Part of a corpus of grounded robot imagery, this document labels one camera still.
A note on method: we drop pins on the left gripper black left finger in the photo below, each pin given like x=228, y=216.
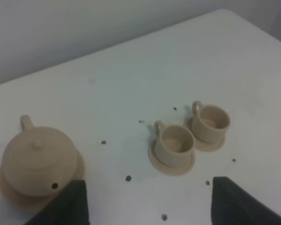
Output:
x=69, y=207

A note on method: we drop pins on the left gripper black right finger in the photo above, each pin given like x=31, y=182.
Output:
x=232, y=205

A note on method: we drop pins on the beige teapot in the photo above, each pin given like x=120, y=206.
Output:
x=39, y=161

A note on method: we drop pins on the beige teapot saucer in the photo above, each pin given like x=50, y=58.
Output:
x=35, y=204

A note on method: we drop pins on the beige left cup saucer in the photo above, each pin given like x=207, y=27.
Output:
x=167, y=169

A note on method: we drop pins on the beige cup saucer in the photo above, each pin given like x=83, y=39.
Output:
x=167, y=169
x=203, y=146

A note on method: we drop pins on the beige right cup saucer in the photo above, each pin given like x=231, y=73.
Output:
x=203, y=146

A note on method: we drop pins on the beige left teacup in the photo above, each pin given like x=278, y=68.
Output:
x=174, y=146

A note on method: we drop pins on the beige teacup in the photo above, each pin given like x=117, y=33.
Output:
x=210, y=123
x=174, y=146

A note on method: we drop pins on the beige right teacup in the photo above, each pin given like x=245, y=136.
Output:
x=210, y=123

